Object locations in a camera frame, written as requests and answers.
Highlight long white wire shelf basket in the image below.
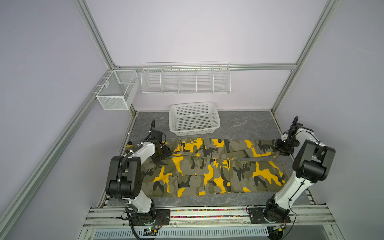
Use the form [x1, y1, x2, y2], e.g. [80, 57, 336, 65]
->
[141, 62, 232, 95]

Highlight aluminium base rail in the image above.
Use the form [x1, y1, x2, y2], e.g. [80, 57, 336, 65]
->
[83, 205, 336, 229]

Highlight camouflage yellow green trousers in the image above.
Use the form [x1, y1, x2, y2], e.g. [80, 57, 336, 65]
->
[142, 138, 292, 198]

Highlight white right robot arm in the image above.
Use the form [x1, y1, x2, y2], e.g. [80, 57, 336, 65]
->
[247, 116, 336, 224]

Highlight white ventilated cable duct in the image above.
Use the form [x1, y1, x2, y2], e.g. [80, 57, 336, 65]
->
[93, 227, 269, 240]

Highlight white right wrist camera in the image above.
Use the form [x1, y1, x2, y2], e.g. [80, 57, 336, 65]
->
[281, 132, 290, 142]

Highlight white perforated plastic basket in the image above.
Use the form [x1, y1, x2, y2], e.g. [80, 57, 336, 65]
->
[169, 102, 221, 137]

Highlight aluminium corner frame post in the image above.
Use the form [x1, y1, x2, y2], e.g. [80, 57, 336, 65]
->
[271, 0, 340, 115]

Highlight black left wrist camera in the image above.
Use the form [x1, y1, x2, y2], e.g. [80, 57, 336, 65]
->
[147, 130, 167, 145]

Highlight small white mesh box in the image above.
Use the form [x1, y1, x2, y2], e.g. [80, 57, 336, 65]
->
[96, 70, 140, 111]

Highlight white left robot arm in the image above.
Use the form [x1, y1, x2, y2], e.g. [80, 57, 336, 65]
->
[105, 120, 172, 226]

